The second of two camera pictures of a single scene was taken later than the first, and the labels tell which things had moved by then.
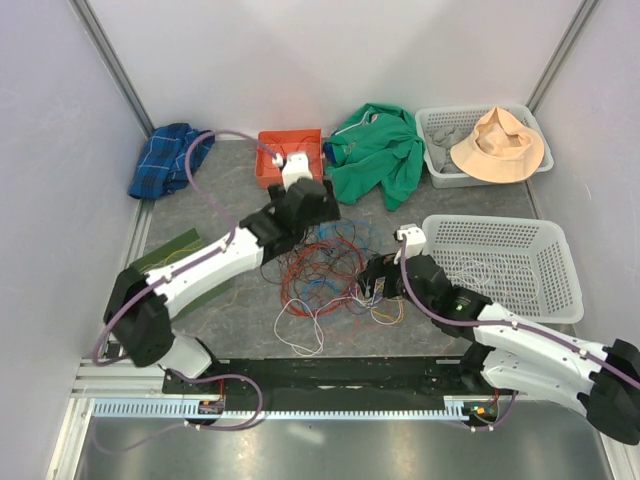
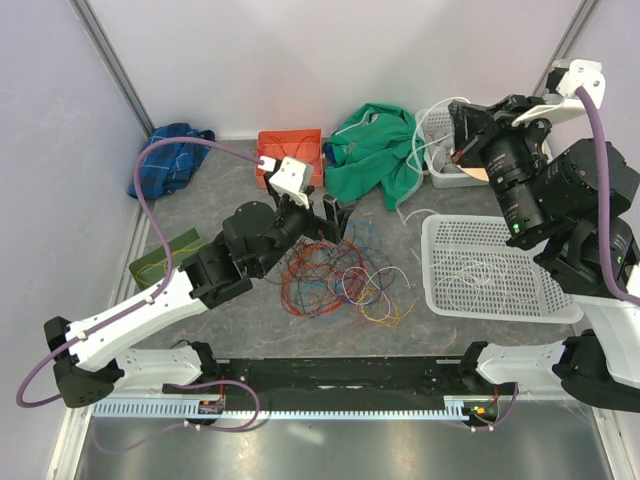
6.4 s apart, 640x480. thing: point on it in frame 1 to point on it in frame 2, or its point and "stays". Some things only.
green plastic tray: x=171 y=252 stays
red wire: x=297 y=146 stays
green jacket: x=378 y=145 stays
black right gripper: x=379 y=266 to x=478 y=129
